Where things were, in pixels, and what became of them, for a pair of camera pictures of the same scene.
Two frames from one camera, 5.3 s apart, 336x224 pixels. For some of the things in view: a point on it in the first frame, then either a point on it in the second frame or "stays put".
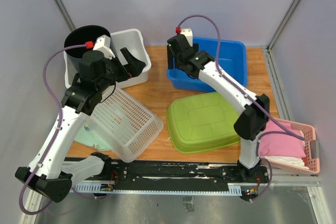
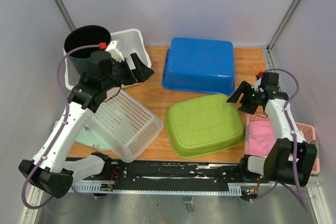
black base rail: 175,177 stays put
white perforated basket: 127,128 stays put
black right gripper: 170,59 -> 244,86
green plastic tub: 201,122 stays put
